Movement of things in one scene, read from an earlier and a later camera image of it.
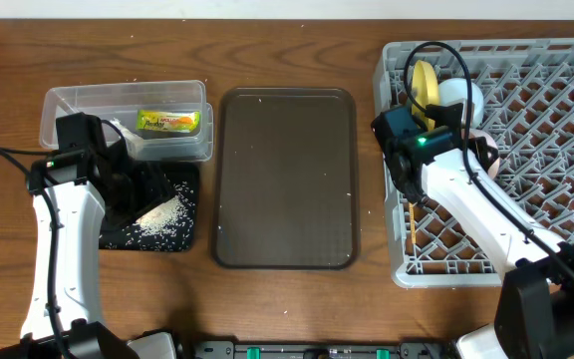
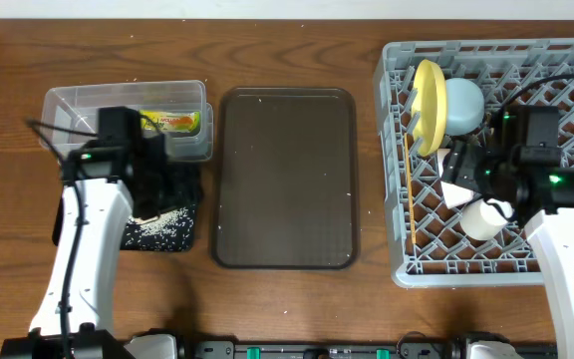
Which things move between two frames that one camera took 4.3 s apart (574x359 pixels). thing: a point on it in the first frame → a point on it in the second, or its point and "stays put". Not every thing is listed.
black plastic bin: (167, 227) stays put
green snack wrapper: (167, 121) stays put
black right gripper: (479, 151) → (461, 167)
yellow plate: (425, 92) stays put
